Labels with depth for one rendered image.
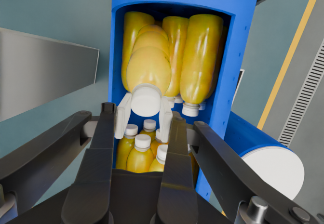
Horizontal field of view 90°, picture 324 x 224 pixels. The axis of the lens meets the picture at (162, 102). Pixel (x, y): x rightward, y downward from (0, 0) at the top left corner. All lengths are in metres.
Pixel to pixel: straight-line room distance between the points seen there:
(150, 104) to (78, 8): 1.47
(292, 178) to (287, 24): 1.44
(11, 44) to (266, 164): 0.92
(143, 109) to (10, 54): 0.59
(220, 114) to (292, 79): 1.72
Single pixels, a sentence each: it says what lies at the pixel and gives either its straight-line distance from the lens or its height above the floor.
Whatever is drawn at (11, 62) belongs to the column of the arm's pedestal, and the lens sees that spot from 0.75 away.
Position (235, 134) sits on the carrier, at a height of 0.92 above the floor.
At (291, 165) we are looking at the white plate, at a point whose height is 1.04.
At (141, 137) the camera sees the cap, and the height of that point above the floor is 1.11.
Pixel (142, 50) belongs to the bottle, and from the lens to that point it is 0.26.
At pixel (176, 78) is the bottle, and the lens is 0.39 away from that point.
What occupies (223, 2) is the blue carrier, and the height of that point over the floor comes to 1.23.
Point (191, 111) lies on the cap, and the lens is 0.38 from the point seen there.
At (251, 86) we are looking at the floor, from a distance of 1.77.
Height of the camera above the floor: 1.48
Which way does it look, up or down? 75 degrees down
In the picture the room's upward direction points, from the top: 167 degrees clockwise
